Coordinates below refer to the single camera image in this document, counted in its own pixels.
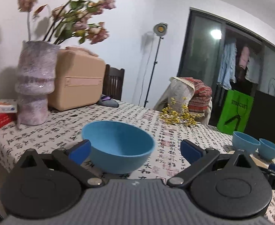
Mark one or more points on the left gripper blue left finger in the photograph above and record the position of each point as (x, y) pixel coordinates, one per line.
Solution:
(70, 160)

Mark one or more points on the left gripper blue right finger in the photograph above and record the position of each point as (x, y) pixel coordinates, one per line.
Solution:
(200, 161)

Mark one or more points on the blue bowl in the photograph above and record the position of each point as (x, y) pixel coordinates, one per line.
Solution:
(266, 149)
(117, 147)
(245, 142)

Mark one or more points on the blue bowl top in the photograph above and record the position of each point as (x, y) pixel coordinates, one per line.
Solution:
(117, 147)

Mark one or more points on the yellow flower branch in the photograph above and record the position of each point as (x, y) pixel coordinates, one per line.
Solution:
(170, 116)

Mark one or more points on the green paper bag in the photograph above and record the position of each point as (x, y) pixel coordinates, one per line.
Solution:
(235, 112)

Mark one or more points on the patterned blanket on chair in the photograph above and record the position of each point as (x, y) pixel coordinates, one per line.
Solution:
(188, 91)

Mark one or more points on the black paper bag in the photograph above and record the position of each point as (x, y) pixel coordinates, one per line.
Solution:
(261, 121)

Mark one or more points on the calligraphy print tablecloth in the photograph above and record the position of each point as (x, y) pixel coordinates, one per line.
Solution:
(64, 128)

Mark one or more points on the grey purple cloth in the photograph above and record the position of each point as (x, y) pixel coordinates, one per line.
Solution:
(107, 101)

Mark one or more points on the dark wooden chair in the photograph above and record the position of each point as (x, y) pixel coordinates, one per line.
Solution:
(113, 82)

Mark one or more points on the pink small suitcase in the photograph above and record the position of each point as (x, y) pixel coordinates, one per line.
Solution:
(79, 79)

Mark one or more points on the mottled pink vase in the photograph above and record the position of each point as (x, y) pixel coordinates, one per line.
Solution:
(35, 81)

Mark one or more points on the green white tissue box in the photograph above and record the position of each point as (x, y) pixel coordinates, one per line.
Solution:
(8, 106)

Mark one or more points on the hanging light blue shirt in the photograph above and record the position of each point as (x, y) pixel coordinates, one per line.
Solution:
(227, 67)

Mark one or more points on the dark framed glass door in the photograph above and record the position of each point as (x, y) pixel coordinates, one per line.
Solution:
(206, 36)

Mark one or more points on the hanging pink garment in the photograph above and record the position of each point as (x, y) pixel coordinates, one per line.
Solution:
(244, 58)

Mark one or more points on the studio light on stand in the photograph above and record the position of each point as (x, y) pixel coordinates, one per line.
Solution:
(160, 31)

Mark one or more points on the dried pink roses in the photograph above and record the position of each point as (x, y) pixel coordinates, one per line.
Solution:
(70, 20)

